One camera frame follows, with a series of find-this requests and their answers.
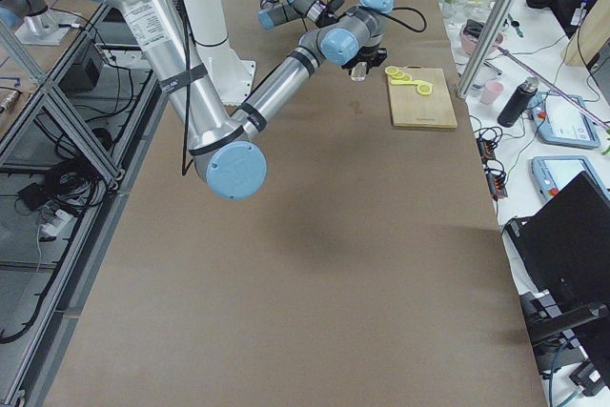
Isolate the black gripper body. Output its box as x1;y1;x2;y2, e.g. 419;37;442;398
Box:
341;45;387;69

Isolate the clear glass beaker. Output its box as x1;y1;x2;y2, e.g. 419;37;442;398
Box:
350;62;368;82

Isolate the pink cup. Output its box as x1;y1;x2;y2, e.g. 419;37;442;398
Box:
479;80;503;105

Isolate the yellow plastic knife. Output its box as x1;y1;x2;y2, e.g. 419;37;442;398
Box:
390;79;432;88

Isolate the wooden cutting board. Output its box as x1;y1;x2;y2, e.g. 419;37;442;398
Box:
385;67;458;131

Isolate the pink bowl with cloth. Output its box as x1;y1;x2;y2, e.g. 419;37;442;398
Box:
459;19;485;56

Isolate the black water bottle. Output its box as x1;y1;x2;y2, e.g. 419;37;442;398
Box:
497;76;539;128

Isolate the white pillar base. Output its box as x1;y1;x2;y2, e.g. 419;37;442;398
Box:
183;0;255;106

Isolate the blue teach pendant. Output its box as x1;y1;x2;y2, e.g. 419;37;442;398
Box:
528;92;600;150
530;155;598;201

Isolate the black laptop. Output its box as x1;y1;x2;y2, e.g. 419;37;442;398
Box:
504;172;609;309

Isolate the black camera cable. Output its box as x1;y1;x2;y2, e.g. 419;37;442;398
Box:
376;6;428;32

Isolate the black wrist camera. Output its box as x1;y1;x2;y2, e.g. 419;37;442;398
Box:
326;0;345;14

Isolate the aluminium frame post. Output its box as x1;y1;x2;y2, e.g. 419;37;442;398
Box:
457;0;514;99

